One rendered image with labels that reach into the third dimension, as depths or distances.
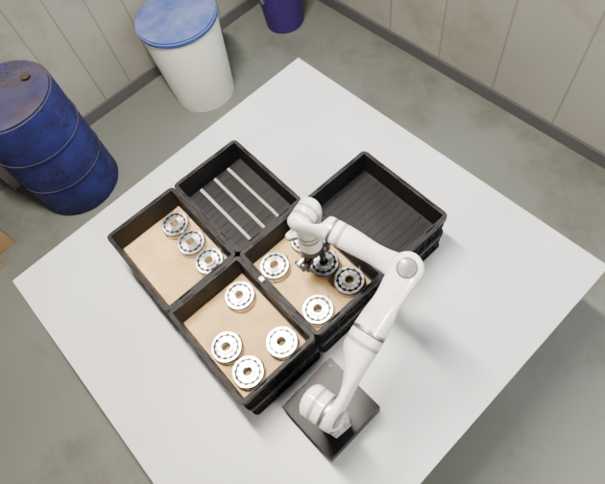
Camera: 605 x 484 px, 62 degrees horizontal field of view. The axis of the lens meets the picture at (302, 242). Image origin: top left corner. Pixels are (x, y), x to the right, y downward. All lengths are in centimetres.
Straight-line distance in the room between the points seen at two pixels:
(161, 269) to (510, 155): 205
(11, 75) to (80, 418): 174
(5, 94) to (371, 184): 188
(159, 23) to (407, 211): 192
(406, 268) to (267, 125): 120
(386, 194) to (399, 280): 64
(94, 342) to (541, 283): 162
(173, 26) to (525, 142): 209
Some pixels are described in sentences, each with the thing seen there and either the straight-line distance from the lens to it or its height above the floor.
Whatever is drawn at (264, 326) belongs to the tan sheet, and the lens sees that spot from 170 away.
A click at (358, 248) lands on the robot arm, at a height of 120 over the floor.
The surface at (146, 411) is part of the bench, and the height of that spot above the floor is 70.
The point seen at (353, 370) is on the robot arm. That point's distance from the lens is 131.
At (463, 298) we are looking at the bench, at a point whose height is 70.
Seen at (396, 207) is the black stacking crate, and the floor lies 83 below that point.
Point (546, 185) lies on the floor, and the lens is 303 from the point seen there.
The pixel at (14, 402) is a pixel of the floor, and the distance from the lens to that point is 302.
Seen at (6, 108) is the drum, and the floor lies 75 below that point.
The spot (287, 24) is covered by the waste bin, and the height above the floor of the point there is 7.
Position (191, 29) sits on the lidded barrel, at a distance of 306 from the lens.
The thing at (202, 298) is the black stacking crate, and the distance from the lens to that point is 174.
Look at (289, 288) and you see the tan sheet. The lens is 173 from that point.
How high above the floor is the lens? 241
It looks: 62 degrees down
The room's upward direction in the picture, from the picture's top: 15 degrees counter-clockwise
